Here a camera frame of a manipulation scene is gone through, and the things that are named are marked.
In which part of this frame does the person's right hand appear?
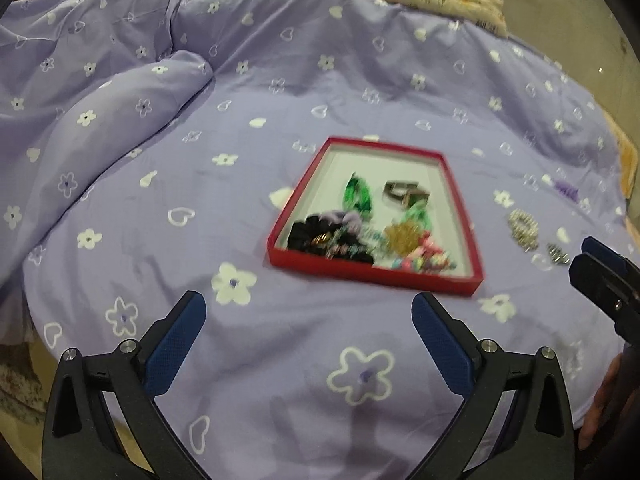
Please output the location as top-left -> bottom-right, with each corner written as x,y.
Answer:
578,353 -> 623,451

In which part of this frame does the lilac hair tie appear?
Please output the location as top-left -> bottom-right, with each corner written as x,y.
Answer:
319,209 -> 364,236

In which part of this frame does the yellow translucent hair claw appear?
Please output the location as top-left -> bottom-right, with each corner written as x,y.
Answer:
384,220 -> 424,257

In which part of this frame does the red jewelry tray box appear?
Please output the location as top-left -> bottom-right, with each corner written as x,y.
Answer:
267,136 -> 484,297

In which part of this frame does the black velvet scrunchie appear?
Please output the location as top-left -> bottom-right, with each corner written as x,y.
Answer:
286,210 -> 374,266

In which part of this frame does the gold square wrist watch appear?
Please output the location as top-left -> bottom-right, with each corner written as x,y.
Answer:
384,181 -> 431,209

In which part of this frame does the green braided bracelet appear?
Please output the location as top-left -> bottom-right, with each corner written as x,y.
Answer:
342,171 -> 376,221

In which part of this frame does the mint green hair tie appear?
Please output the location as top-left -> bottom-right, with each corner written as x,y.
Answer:
399,199 -> 435,233

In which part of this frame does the pastel glass bead bracelet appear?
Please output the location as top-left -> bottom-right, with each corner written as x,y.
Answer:
324,226 -> 396,261

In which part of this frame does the silver hoop charm cluster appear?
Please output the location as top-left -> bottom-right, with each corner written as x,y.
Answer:
547,243 -> 570,266

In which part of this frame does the purple floral bed duvet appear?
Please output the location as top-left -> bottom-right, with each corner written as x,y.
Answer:
1,0 -> 637,479

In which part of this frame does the white pearl bracelet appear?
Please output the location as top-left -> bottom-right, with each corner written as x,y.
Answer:
506,208 -> 542,254

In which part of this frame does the colourful chunky bead bracelet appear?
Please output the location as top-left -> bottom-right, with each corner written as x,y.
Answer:
389,231 -> 459,273

